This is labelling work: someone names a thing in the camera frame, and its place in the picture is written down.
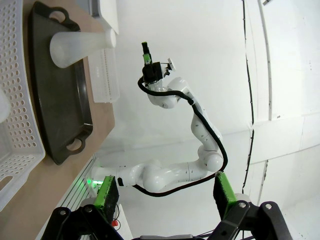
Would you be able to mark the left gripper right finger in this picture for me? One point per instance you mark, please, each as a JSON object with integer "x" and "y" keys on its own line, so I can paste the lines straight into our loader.
{"x": 225, "y": 192}

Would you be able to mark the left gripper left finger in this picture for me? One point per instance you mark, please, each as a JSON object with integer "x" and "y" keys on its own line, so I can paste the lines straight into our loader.
{"x": 106, "y": 197}

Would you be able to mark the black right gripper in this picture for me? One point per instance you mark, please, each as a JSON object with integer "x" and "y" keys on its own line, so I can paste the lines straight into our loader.
{"x": 153, "y": 72}

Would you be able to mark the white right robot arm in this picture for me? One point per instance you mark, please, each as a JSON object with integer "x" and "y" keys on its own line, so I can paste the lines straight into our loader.
{"x": 155, "y": 177}

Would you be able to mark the small red button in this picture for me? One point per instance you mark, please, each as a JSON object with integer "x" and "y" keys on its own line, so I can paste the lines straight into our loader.
{"x": 115, "y": 223}

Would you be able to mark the white perforated plastic basket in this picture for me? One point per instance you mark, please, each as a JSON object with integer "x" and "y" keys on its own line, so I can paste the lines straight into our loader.
{"x": 105, "y": 82}
{"x": 22, "y": 100}

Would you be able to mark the dark brown serving tray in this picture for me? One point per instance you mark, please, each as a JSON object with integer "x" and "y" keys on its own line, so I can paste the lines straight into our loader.
{"x": 60, "y": 105}

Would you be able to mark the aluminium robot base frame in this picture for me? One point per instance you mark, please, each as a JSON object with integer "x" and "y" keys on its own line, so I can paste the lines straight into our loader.
{"x": 75, "y": 185}

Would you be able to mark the white wall conduit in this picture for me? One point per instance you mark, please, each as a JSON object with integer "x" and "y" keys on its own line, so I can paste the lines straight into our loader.
{"x": 267, "y": 75}

